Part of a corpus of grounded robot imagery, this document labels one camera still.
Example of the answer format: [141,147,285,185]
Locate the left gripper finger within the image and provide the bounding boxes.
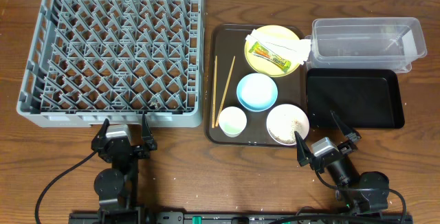
[141,114,153,145]
[97,118,110,142]

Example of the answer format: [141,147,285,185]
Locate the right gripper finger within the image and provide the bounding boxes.
[330,111,361,144]
[294,131,314,166]

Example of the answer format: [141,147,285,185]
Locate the white bowl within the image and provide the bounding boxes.
[266,104,309,146]

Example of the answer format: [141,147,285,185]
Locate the light blue bowl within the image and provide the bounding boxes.
[236,73,278,112]

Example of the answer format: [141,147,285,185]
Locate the white cup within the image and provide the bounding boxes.
[219,107,247,137]

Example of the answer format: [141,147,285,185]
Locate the white paper napkin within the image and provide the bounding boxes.
[245,30,311,65]

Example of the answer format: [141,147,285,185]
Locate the green snack wrapper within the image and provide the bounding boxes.
[248,42,292,73]

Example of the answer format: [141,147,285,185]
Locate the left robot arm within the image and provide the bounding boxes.
[91,115,157,224]

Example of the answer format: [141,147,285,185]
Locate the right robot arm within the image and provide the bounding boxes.
[294,111,389,214]

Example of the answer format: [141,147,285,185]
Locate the black waste tray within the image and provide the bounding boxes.
[306,68,405,129]

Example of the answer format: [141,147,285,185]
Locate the grey dishwasher rack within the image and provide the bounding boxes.
[16,0,205,127]

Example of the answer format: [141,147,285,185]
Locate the left wooden chopstick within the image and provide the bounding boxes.
[211,55,218,128]

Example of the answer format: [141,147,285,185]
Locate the wooden chopstick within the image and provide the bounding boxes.
[214,56,236,127]
[211,55,218,128]

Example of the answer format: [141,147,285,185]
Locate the right wooden chopstick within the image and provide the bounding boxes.
[214,56,236,127]

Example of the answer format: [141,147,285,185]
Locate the clear plastic bin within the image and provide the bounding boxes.
[307,17,427,74]

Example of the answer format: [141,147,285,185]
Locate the yellow plate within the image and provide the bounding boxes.
[244,25,303,78]

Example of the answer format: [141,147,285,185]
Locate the dark brown serving tray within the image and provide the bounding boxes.
[204,24,307,147]

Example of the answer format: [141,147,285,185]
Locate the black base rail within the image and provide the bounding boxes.
[68,212,402,224]

